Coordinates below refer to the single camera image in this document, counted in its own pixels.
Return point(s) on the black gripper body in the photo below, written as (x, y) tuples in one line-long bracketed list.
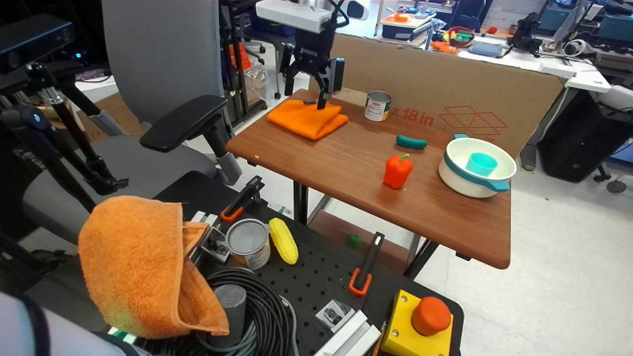
[(310, 52)]

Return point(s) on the orange towel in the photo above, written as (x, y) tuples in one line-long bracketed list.
[(306, 119)]

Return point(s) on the teal toy cucumber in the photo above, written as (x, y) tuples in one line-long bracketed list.
[(411, 141)]

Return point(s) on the orange toy bell pepper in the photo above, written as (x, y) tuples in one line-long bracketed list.
[(397, 172)]

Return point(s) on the large brown cardboard sheet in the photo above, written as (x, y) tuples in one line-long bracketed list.
[(447, 85)]

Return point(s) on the grey office chair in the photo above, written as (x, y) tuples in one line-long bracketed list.
[(158, 60)]

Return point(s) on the small green ball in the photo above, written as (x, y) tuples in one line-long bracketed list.
[(356, 242)]

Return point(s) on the white bowl teal rim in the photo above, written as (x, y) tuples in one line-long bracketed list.
[(461, 178)]

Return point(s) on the tin can orange label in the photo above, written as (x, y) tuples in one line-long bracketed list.
[(247, 240)]

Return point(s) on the teal plastic cup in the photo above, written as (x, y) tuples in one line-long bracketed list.
[(480, 165)]

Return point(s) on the black perforated board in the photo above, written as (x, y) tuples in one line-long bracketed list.
[(322, 269)]

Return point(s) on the white office desk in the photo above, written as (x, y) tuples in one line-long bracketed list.
[(526, 62)]

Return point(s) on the grey cylinder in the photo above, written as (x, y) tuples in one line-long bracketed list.
[(229, 305)]

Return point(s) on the large orange cloth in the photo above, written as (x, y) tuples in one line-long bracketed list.
[(138, 263)]

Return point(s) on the black bag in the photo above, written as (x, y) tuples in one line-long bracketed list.
[(569, 135)]

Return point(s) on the yellow box orange stop button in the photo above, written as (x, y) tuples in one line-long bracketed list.
[(407, 329)]

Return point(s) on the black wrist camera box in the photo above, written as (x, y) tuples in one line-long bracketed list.
[(338, 72)]

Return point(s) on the silver aluminium rail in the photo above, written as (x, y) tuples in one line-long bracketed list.
[(348, 333)]

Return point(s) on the black stereo camera on tripod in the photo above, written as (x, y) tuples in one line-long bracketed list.
[(31, 40)]

